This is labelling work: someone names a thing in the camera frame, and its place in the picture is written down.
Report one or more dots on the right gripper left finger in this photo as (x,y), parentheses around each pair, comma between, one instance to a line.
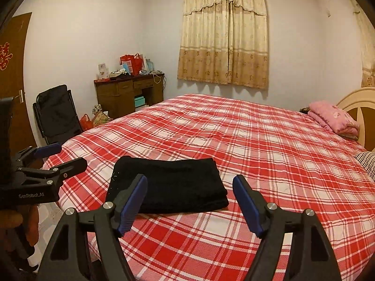
(67,255)

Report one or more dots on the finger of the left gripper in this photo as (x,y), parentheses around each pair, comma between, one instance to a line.
(59,173)
(27,156)

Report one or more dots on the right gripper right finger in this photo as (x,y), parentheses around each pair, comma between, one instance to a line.
(311,255)

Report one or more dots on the black pants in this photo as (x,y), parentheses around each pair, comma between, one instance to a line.
(180,186)

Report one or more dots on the black folding chair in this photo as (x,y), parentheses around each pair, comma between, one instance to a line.
(56,116)

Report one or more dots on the red bag on floor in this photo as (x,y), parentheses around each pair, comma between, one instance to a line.
(86,123)

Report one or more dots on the floral bag on floor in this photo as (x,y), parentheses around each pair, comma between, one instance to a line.
(99,117)

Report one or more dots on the red plaid bed cover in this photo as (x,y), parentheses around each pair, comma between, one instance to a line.
(284,154)

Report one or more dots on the dark wooden desk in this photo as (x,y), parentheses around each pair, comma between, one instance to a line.
(117,95)

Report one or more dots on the white greeting card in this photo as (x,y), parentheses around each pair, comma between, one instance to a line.
(103,72)

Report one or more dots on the striped pillow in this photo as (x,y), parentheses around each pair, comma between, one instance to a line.
(367,161)

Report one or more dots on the teal box under desk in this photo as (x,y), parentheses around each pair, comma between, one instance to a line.
(139,101)

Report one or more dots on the brown wooden door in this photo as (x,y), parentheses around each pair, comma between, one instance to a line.
(13,37)

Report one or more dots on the red gift bag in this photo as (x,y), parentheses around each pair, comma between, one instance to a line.
(133,62)

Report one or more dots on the cream wooden headboard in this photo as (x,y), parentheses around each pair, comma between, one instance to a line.
(360,104)

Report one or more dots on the beige window curtain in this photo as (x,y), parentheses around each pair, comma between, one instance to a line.
(225,42)

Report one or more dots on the beige side curtain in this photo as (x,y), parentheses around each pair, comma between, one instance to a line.
(367,35)

